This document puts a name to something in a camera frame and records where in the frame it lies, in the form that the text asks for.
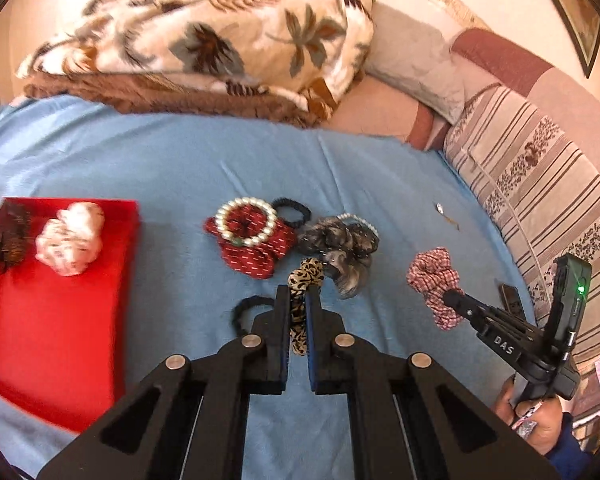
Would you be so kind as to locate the red tray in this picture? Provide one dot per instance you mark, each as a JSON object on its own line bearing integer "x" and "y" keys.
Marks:
{"x": 55, "y": 335}

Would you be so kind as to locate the blue bedsheet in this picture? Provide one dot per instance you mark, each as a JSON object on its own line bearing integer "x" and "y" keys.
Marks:
{"x": 180, "y": 160}

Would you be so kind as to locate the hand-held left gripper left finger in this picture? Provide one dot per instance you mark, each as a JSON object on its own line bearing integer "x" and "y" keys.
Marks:
{"x": 283, "y": 340}

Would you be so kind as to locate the grey sheer scrunchie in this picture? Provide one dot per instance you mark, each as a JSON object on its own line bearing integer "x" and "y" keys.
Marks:
{"x": 340, "y": 260}

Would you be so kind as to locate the thin gold pin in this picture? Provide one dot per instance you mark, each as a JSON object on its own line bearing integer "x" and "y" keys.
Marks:
{"x": 451, "y": 223}

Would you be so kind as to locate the red white-dotted scrunchie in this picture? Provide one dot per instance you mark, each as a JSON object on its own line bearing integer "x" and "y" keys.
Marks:
{"x": 260, "y": 260}

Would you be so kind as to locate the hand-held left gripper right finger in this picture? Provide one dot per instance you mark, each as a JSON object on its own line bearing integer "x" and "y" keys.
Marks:
{"x": 311, "y": 350}

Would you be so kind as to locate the pink maroon striped sheet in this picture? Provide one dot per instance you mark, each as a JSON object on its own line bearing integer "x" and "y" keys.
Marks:
{"x": 555, "y": 95}

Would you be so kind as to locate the person's right forearm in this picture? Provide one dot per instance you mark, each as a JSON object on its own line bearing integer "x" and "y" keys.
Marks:
{"x": 572, "y": 447}

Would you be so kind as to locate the leaf print blanket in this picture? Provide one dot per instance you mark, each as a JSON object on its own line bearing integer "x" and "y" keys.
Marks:
{"x": 205, "y": 25}

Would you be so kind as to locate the grey pillow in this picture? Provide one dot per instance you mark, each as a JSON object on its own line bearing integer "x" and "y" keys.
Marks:
{"x": 415, "y": 60}

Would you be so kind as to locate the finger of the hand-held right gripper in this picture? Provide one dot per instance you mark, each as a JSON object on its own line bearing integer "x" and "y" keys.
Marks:
{"x": 500, "y": 337}

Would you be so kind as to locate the white printed scrunchie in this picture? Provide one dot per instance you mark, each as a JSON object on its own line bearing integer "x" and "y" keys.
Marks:
{"x": 70, "y": 242}

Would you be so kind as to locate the black ruched scrunchie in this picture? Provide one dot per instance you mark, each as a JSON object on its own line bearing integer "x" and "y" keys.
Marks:
{"x": 300, "y": 210}

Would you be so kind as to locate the person's right hand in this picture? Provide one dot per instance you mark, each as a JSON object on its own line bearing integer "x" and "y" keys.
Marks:
{"x": 547, "y": 430}

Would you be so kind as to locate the brown ruffled blanket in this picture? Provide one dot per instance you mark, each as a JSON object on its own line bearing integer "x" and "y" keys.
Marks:
{"x": 130, "y": 92}

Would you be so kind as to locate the red plaid scrunchie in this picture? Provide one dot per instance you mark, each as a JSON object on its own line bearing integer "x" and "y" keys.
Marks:
{"x": 430, "y": 270}

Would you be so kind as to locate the framed wall picture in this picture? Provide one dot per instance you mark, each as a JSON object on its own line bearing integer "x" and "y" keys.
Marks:
{"x": 577, "y": 15}

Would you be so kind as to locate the striped patterned cushion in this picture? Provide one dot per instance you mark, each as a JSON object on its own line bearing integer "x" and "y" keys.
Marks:
{"x": 530, "y": 175}

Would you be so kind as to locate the dark hair claw clip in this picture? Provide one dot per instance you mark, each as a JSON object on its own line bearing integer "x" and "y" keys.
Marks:
{"x": 12, "y": 240}

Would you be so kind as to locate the flat black hair clip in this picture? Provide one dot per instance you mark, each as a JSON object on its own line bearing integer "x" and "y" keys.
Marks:
{"x": 511, "y": 300}

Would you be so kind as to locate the leopard print scrunchie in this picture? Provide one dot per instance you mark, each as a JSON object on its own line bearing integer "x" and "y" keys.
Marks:
{"x": 305, "y": 272}

